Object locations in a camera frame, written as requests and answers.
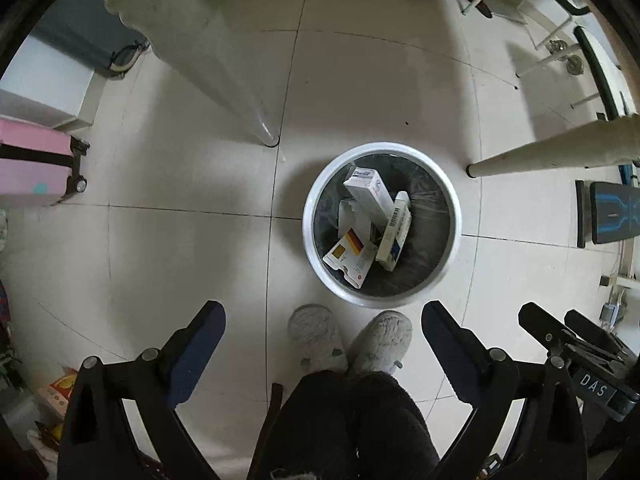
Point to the white bin with black bag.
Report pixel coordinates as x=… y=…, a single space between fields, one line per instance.
x=440 y=265

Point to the white and blue carton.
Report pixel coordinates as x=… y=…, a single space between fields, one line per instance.
x=369 y=189

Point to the beige tapered table leg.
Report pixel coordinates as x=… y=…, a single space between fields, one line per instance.
x=555 y=152

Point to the orange snack packet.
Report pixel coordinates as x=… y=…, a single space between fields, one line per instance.
x=57 y=394

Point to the grey fluffy slipper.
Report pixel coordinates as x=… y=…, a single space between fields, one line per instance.
x=316 y=337
x=381 y=342

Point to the pink suitcase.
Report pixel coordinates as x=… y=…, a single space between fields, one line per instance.
x=32 y=167

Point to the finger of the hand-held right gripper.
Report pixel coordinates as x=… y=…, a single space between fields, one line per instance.
x=540 y=322
x=592 y=332

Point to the dark sneaker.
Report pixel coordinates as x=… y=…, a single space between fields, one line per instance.
x=129 y=56

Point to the white carton with orange label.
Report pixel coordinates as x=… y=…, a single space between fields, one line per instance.
x=350 y=257

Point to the thick white table leg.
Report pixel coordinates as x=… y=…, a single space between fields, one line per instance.
x=200 y=45

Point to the white cabinet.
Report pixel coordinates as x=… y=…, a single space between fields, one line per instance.
x=47 y=92

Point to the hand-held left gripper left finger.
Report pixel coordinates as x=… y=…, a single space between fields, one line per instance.
x=200 y=345

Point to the black padded curved bar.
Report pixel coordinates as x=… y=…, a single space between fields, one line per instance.
x=597 y=70

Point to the black and blue bench pad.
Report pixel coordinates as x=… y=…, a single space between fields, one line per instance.
x=612 y=212

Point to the open plain white carton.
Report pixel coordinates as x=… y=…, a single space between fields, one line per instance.
x=350 y=215

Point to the person's dark trouser legs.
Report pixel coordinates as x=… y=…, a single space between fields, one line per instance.
x=345 y=427

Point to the narrow white barcode carton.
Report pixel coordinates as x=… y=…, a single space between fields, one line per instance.
x=395 y=234

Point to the white metal rack frame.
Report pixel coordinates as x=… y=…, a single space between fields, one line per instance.
x=530 y=25

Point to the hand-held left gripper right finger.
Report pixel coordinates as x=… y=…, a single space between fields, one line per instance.
x=447 y=347

